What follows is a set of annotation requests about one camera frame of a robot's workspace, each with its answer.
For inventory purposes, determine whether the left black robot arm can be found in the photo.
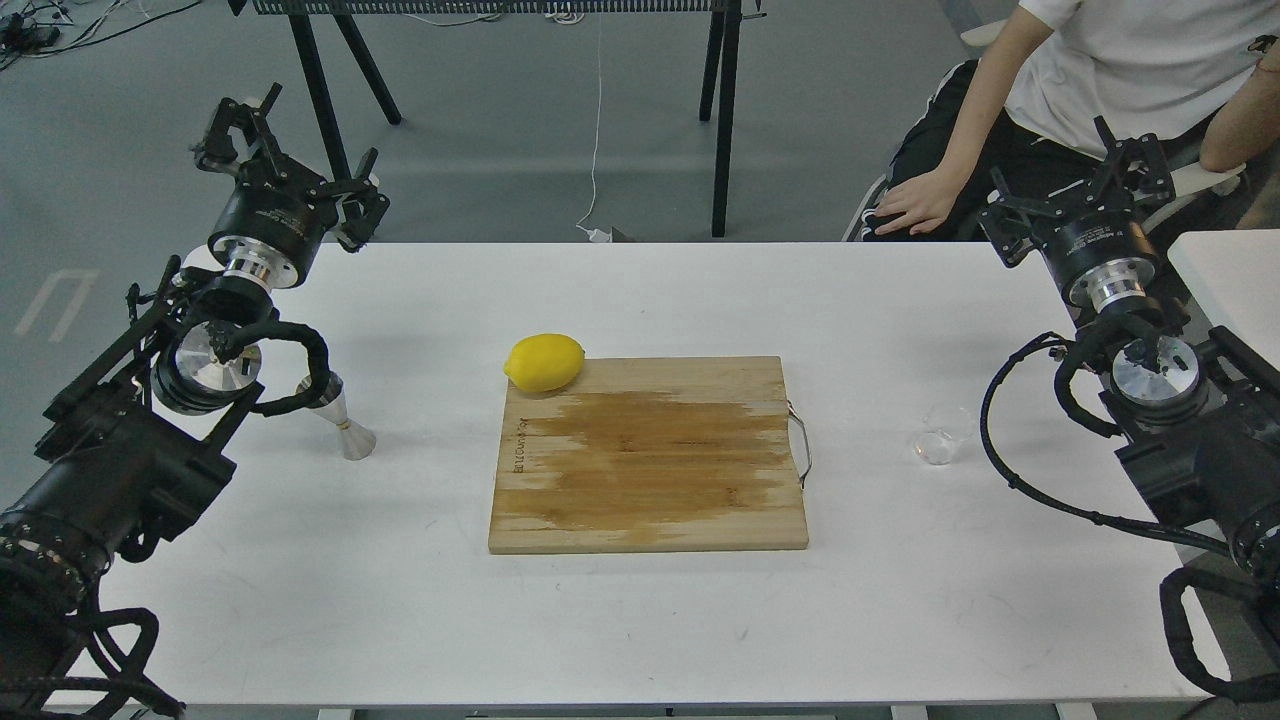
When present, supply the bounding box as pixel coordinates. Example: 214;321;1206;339
1;85;389;719

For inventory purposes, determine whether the seated person white shirt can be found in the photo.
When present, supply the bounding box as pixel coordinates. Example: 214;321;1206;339
859;1;1277;241

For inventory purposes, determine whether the yellow lemon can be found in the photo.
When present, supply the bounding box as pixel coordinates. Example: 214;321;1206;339
503;333;585;393

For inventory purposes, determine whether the clear glass measuring cup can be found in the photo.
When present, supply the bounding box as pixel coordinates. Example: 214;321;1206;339
910;404;977;466

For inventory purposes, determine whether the white cable on floor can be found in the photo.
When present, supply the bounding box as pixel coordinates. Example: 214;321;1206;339
575;15;613;243

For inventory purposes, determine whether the wooden cutting board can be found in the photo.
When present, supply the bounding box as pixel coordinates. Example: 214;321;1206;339
488;356;809;555

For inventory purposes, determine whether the steel double jigger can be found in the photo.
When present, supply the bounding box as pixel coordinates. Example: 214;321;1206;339
306;372;378;461

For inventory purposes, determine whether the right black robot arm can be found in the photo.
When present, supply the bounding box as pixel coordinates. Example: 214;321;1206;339
978;117;1279;703

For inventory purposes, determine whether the person's right hand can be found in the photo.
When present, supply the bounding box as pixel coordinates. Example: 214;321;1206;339
872;164;969;240

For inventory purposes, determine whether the black metal rack table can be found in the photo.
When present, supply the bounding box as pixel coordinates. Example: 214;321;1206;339
228;0;769;240

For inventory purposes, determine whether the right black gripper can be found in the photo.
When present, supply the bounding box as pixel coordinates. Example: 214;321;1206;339
979;117;1175;307

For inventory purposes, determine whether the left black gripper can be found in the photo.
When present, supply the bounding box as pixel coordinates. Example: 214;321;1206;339
192;83;390;288

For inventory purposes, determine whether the white side table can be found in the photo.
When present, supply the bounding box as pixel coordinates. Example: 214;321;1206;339
1169;229;1279;368

